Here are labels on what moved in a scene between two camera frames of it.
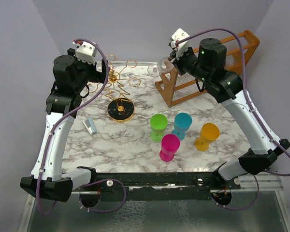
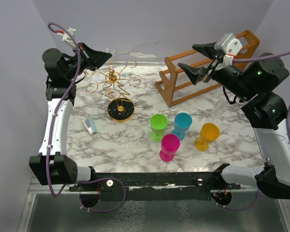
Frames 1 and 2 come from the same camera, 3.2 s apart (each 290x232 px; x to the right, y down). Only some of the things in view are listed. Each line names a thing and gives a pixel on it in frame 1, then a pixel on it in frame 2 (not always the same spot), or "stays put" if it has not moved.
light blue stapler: x=90 y=125 stays put
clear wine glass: x=155 y=69 -> x=151 y=50
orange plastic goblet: x=209 y=132 stays put
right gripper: x=177 y=62 -> x=195 y=74
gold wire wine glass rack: x=121 y=108 stays put
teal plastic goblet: x=182 y=121 stays put
